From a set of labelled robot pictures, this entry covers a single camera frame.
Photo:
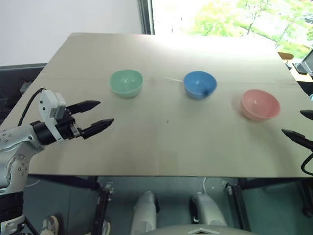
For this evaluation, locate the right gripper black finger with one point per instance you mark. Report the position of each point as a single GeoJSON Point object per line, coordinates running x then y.
{"type": "Point", "coordinates": [307, 113]}
{"type": "Point", "coordinates": [297, 138]}

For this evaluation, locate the dark window frame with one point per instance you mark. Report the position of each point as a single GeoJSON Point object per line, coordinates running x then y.
{"type": "Point", "coordinates": [146, 17]}

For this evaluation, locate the dark side cabinet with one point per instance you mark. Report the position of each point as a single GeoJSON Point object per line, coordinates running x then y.
{"type": "Point", "coordinates": [12, 98]}

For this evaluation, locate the black table leg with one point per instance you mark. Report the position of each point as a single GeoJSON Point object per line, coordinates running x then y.
{"type": "Point", "coordinates": [104, 208]}
{"type": "Point", "coordinates": [237, 208]}

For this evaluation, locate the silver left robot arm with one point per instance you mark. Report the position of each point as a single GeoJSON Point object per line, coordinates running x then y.
{"type": "Point", "coordinates": [14, 140]}

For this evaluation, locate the silver robot torso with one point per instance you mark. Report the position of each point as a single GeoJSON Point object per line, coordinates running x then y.
{"type": "Point", "coordinates": [200, 230]}

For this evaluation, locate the silver left robot leg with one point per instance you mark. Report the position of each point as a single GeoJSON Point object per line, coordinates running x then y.
{"type": "Point", "coordinates": [145, 213]}

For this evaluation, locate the white shoe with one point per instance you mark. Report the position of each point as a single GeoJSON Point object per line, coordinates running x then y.
{"type": "Point", "coordinates": [50, 225]}
{"type": "Point", "coordinates": [105, 228]}

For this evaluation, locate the red-pink plastic bowl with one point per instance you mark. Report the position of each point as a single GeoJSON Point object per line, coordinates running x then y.
{"type": "Point", "coordinates": [259, 104]}

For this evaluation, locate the small white device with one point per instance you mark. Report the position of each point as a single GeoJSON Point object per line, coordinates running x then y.
{"type": "Point", "coordinates": [24, 85]}

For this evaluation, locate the green plastic bowl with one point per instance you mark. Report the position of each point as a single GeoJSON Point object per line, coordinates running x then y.
{"type": "Point", "coordinates": [126, 83]}

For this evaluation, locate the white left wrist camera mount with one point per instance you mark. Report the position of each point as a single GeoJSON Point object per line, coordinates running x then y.
{"type": "Point", "coordinates": [47, 105]}

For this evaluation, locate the black table crossbar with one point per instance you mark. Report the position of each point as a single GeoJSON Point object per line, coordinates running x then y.
{"type": "Point", "coordinates": [63, 182]}

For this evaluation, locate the yellow box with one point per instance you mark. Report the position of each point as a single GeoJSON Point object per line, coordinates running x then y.
{"type": "Point", "coordinates": [285, 55]}

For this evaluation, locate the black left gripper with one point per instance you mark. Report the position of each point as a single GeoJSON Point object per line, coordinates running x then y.
{"type": "Point", "coordinates": [67, 127]}

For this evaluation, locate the open black laptop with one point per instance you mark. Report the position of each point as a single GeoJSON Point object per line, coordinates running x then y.
{"type": "Point", "coordinates": [304, 64]}

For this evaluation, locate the silver robot leg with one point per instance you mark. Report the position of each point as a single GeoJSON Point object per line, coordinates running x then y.
{"type": "Point", "coordinates": [145, 213]}
{"type": "Point", "coordinates": [207, 210]}

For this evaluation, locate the silver right robot leg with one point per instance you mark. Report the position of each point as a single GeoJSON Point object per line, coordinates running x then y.
{"type": "Point", "coordinates": [207, 210]}

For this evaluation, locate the blue plastic bowl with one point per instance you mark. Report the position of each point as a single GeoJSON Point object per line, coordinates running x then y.
{"type": "Point", "coordinates": [200, 85]}

